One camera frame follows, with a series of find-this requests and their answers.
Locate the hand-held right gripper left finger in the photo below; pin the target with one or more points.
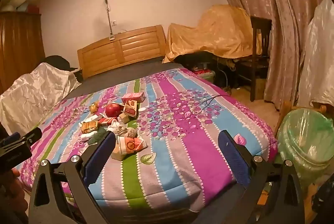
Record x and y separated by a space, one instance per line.
100 156

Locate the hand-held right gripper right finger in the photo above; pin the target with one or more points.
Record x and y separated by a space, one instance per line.
233 158

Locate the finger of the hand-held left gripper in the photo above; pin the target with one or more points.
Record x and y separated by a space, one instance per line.
10 138
32 134

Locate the dark green cloth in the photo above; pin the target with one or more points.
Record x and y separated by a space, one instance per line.
98 136

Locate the white sock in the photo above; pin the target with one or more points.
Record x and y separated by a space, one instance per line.
84 136

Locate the orange white paper bag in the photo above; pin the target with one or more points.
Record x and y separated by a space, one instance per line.
127 147

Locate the bread packet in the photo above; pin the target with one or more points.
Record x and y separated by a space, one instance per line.
89 127

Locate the red pack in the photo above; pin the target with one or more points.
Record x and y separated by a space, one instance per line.
108 121

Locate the white box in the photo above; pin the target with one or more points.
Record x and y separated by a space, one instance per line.
91 119

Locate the brown tissue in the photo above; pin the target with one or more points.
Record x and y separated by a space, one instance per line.
131 132

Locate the small tan box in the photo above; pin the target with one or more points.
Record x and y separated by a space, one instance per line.
124 118

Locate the red white carton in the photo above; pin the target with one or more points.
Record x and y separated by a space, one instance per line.
130 108

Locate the pink box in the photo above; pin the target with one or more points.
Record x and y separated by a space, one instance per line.
133 97

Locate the trash bin with green bag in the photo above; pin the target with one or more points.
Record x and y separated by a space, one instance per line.
305 140

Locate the red apple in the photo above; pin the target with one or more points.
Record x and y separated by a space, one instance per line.
112 110

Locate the small yellow toy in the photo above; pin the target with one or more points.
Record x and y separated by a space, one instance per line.
93 107

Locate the striped floral blanket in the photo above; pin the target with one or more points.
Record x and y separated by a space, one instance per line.
182 148

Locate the light wooden chair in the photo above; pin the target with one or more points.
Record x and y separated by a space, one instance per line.
286 107

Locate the cardboard box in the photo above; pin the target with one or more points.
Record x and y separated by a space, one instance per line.
261 88

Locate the black clothing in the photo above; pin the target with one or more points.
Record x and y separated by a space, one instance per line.
56 61

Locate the grey bed sheet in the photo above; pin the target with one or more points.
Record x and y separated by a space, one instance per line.
117 78

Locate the green bucket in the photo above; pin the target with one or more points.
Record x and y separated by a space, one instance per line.
208 77

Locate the wooden wardrobe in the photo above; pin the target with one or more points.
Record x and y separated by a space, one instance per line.
21 44

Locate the red packet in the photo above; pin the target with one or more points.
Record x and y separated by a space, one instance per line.
201 72

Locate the black plastic bag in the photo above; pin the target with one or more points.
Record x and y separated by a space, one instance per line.
325 195

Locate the wooden headboard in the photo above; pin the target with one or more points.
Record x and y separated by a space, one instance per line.
125 49

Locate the red storage box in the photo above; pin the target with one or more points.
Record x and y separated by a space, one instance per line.
34 9

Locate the yellow cloth covered furniture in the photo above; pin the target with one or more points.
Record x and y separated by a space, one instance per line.
216 31

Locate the dark wooden chair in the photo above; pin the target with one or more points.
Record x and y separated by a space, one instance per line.
261 28

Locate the white bundle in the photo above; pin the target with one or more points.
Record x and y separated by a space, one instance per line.
14 2

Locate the metal stand pole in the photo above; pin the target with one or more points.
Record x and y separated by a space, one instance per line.
108 12

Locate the patterned curtain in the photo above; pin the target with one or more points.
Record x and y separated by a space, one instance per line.
274 18

